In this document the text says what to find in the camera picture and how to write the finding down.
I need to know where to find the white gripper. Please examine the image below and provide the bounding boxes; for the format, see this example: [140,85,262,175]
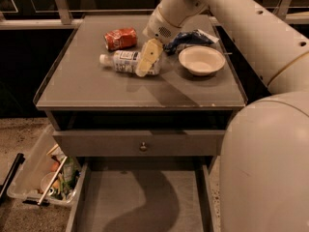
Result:
[135,6,182,77]

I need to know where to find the clear plastic water bottle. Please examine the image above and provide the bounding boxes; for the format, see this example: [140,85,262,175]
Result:
[98,49,162,76]

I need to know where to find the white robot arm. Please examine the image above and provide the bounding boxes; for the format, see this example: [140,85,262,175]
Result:
[144,0,309,232]

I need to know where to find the grey drawer cabinet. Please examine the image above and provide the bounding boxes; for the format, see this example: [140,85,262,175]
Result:
[33,14,249,172]

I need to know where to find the round metal drawer knob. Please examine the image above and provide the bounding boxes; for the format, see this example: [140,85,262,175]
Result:
[139,142,148,152]

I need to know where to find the grey top drawer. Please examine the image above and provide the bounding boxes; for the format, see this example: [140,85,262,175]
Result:
[53,130,225,157]

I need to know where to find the open grey middle drawer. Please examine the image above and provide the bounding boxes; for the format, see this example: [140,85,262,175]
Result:
[66,163,221,232]

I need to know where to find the crushed red soda can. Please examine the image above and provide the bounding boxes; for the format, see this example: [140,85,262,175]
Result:
[104,27,137,51]

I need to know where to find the blue crumpled chip bag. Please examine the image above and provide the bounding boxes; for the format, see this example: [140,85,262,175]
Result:
[163,29,219,55]

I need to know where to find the white paper bowl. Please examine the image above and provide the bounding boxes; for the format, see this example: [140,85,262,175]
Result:
[179,45,226,76]

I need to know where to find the metal window railing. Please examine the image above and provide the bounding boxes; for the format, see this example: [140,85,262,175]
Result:
[0,0,309,31]

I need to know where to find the clear plastic storage bin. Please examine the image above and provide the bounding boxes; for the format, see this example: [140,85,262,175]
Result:
[7,126,79,206]

